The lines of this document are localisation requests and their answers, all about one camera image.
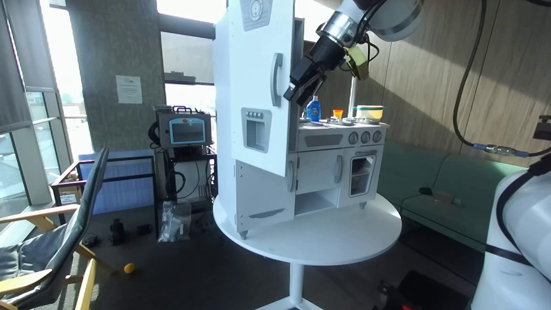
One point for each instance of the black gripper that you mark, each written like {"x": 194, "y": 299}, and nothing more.
{"x": 324, "y": 58}

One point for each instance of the white under-counter cabinet door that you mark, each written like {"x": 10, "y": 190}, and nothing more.
{"x": 317, "y": 172}

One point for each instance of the short white fridge door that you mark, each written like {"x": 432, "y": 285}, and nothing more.
{"x": 260, "y": 199}

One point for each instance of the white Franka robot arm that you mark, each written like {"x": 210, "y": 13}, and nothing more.
{"x": 516, "y": 242}

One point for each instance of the blue toy bottle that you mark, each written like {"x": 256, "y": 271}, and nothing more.
{"x": 312, "y": 111}

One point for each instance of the small orange toy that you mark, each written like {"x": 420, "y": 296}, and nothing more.
{"x": 337, "y": 115}

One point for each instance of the grey stove knob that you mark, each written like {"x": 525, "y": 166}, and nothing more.
{"x": 353, "y": 139}
{"x": 365, "y": 137}
{"x": 377, "y": 137}

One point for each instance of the white toy play kitchen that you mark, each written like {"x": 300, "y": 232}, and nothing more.
{"x": 320, "y": 161}

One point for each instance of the white and yellow container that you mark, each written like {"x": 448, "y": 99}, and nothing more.
{"x": 368, "y": 113}

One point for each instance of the white oven door with window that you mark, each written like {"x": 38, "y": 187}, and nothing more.
{"x": 362, "y": 175}

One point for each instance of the grey screen device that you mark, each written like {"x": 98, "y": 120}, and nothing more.
{"x": 182, "y": 132}

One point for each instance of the black equipment cart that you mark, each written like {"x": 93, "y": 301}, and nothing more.
{"x": 165, "y": 184}

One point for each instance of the white paper notice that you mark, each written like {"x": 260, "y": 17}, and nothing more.
{"x": 127, "y": 91}

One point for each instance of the green sofa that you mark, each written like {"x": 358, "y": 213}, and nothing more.
{"x": 448, "y": 196}

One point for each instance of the clear plastic bag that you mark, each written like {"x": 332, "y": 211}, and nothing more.
{"x": 174, "y": 223}

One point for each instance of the blue panel radiator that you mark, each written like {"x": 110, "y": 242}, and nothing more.
{"x": 117, "y": 184}

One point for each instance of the small black floor object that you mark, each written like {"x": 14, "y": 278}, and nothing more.
{"x": 117, "y": 232}

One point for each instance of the yellow ball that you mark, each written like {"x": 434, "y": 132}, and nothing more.
{"x": 129, "y": 268}

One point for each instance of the wooden folding chair grey fabric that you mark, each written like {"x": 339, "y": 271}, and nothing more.
{"x": 62, "y": 242}

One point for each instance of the round white pedestal table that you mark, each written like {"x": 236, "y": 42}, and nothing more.
{"x": 320, "y": 235}

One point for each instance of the dark wooden side frame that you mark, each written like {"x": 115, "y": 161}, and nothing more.
{"x": 64, "y": 184}

